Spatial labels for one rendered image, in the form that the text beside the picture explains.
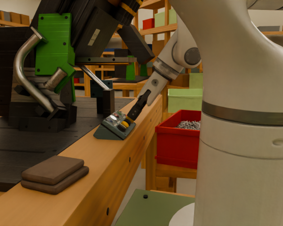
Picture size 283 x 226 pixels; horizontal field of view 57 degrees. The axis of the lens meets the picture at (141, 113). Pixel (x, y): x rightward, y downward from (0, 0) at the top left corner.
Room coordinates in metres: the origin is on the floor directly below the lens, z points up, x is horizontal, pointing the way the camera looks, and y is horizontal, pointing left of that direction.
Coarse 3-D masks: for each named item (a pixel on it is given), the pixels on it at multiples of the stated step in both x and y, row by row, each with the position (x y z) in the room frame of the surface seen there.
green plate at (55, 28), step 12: (48, 24) 0.92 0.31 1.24; (60, 24) 0.91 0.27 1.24; (48, 36) 0.90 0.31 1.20; (60, 36) 0.90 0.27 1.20; (36, 48) 0.90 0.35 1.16; (48, 48) 0.89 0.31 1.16; (60, 48) 0.89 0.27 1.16; (72, 48) 0.94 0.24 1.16; (36, 60) 0.89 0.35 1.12; (48, 60) 0.88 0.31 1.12; (60, 60) 0.88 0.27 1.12; (72, 60) 0.94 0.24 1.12; (36, 72) 0.88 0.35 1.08; (48, 72) 0.87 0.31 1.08
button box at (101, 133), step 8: (104, 120) 0.71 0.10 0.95; (112, 120) 0.74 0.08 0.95; (120, 120) 0.78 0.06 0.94; (104, 128) 0.71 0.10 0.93; (112, 128) 0.70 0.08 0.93; (128, 128) 0.76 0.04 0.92; (96, 136) 0.71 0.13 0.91; (104, 136) 0.71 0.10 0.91; (112, 136) 0.70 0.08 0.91; (120, 136) 0.70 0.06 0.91
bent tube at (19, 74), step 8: (32, 40) 0.87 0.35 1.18; (40, 40) 0.89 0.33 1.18; (24, 48) 0.87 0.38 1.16; (32, 48) 0.88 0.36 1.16; (16, 56) 0.87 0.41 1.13; (24, 56) 0.88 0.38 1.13; (16, 64) 0.86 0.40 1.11; (16, 72) 0.85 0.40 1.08; (24, 80) 0.84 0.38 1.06; (24, 88) 0.84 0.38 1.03; (32, 88) 0.83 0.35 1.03; (32, 96) 0.83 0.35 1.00; (40, 96) 0.82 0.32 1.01; (40, 104) 0.82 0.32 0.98; (48, 104) 0.81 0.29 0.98; (48, 112) 0.81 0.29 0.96
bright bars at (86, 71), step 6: (78, 66) 1.02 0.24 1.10; (84, 66) 1.04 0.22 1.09; (84, 72) 1.01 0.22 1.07; (90, 72) 1.03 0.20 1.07; (96, 78) 1.03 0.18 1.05; (102, 84) 1.02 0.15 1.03; (102, 90) 0.99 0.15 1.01; (108, 90) 0.98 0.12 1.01; (114, 90) 1.04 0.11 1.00; (108, 96) 0.98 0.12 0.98; (114, 96) 1.03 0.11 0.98; (108, 102) 0.98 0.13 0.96; (114, 102) 1.03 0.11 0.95; (108, 108) 0.98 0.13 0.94; (114, 108) 1.03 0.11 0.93; (108, 114) 0.98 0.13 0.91
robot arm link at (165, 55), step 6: (174, 36) 0.77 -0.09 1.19; (168, 42) 0.78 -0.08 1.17; (174, 42) 0.75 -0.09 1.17; (168, 48) 0.77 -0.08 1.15; (162, 54) 0.78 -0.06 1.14; (168, 54) 0.76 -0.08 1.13; (162, 60) 0.77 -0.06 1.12; (168, 60) 0.76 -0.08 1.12; (174, 60) 0.75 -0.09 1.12; (174, 66) 0.76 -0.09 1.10; (180, 66) 0.77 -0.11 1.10; (180, 72) 0.79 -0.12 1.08
